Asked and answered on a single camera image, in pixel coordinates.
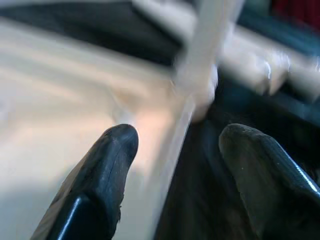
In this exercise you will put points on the white plastic table top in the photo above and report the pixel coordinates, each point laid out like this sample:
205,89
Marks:
50,100

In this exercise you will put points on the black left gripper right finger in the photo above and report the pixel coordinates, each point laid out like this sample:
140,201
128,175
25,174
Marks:
270,187

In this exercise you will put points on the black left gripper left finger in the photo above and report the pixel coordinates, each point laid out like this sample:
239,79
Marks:
100,187

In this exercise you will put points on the black plastic table sheet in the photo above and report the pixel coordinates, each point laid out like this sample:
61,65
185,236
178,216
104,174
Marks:
212,187

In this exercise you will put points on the white plastic table leg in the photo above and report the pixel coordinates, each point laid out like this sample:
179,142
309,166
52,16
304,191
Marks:
200,50
305,85
277,80
247,70

